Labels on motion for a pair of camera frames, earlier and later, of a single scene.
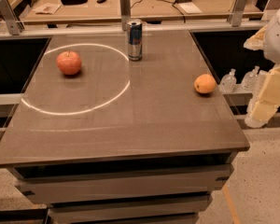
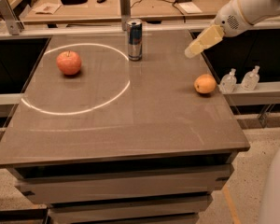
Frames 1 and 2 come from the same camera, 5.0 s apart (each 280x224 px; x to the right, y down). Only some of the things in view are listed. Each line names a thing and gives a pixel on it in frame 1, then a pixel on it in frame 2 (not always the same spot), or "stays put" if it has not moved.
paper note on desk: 49,8 stays put
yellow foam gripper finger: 273,91 to 240,14
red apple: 69,63 stays put
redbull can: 134,39 stays put
